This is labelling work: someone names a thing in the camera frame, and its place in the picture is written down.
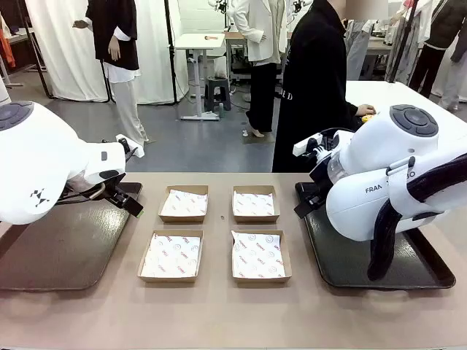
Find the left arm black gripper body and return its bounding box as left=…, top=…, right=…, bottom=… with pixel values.
left=103, top=180, right=129, bottom=206

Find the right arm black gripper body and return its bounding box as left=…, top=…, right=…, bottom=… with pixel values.
left=309, top=166, right=331, bottom=206

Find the brown cardboard food box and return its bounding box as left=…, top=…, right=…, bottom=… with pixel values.
left=158, top=184, right=209, bottom=223
left=136, top=228, right=204, bottom=284
left=232, top=184, right=281, bottom=224
left=231, top=228, right=293, bottom=285

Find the left black tray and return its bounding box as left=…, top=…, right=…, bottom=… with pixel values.
left=0, top=181, right=143, bottom=292

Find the person in black clothes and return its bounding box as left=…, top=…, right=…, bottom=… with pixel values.
left=271, top=0, right=377, bottom=173

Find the white table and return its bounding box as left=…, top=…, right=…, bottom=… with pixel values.
left=344, top=79, right=467, bottom=147

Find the dark grey step stool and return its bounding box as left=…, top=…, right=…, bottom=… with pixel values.
left=203, top=75, right=233, bottom=112

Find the hanging grey garment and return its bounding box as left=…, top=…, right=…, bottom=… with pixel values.
left=344, top=17, right=377, bottom=82

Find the white curtain backdrop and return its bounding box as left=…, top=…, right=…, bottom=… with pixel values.
left=24, top=0, right=190, bottom=106

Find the hanging patterned garment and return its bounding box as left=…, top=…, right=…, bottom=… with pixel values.
left=385, top=10, right=413, bottom=85

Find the white plastic bag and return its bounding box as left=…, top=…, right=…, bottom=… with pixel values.
left=212, top=56, right=230, bottom=79

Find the mannequin in black top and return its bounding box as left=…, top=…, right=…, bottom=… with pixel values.
left=72, top=0, right=150, bottom=147

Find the mannequin with black trousers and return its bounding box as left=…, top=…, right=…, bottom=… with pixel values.
left=408, top=0, right=446, bottom=98

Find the black light stand pole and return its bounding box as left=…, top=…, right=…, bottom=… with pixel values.
left=163, top=0, right=180, bottom=105

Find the mannequin in white jacket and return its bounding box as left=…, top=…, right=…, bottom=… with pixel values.
left=232, top=0, right=290, bottom=139

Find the white height-adjustable desk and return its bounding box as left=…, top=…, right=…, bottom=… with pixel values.
left=174, top=31, right=228, bottom=122

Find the orange cloth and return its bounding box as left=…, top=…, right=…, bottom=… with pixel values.
left=0, top=28, right=18, bottom=70

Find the mannequin in dark puffer jacket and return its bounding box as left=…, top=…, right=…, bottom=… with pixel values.
left=430, top=0, right=467, bottom=111

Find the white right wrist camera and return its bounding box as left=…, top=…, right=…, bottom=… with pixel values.
left=293, top=133, right=325, bottom=158

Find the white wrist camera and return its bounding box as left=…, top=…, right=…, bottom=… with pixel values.
left=293, top=133, right=325, bottom=158
left=115, top=133, right=146, bottom=158

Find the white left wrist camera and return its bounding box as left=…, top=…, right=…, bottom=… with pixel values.
left=115, top=133, right=146, bottom=158

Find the black tray with handles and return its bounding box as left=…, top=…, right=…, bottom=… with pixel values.
left=294, top=181, right=457, bottom=292

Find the black cable sleeve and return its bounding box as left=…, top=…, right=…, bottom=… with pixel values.
left=366, top=152, right=467, bottom=281

